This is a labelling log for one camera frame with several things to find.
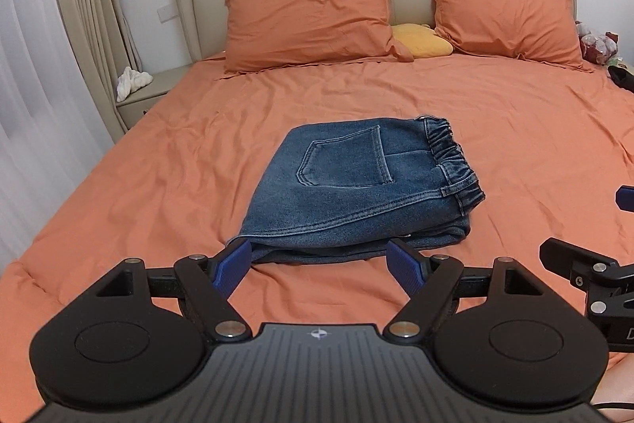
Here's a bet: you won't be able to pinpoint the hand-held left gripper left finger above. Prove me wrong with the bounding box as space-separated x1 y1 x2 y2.
89 238 254 343

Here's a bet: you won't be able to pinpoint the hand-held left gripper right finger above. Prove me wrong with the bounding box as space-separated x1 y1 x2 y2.
383 238 546 344

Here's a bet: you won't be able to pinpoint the blue denim pants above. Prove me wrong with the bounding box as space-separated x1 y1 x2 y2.
225 116 487 266

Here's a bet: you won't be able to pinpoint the person's right forearm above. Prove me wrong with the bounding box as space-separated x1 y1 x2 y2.
592 351 634 423

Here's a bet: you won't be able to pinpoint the dark cloth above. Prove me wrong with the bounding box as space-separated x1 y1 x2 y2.
606 65 634 93

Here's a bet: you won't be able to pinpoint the orange bed sheet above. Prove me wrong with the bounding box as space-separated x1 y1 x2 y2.
0 51 634 423

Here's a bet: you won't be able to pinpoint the red and white plush toy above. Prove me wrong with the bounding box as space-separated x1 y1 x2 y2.
574 20 623 65

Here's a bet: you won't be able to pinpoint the beige nightstand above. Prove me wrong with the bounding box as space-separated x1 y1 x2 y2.
116 66 192 137

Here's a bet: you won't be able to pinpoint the white crumpled cloth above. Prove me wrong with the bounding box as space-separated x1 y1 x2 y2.
116 67 155 103

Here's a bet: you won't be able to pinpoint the orange embroidered pillow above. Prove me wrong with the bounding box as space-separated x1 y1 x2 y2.
420 0 586 70
222 0 415 75

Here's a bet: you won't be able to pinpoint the yellow cushion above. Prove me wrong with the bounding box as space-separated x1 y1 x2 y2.
391 23 454 59

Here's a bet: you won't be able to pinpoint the white sheer curtain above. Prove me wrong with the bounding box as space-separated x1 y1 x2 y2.
0 0 118 266

